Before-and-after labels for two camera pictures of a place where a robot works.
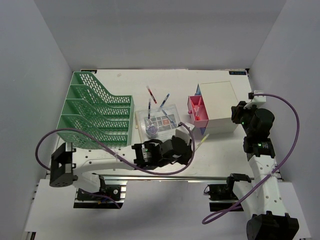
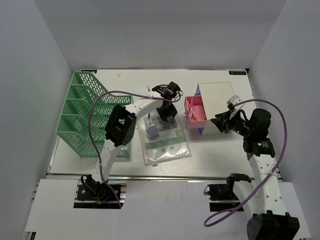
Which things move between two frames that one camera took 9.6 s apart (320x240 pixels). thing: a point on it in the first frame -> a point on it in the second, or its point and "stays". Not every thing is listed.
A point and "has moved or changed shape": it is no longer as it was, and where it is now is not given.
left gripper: [187, 155] -> [172, 111]
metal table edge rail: [165, 177] stays
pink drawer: [197, 109] has moved or changed shape
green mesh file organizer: [89, 108] stays
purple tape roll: [152, 131] stays
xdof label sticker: [237, 73] stays
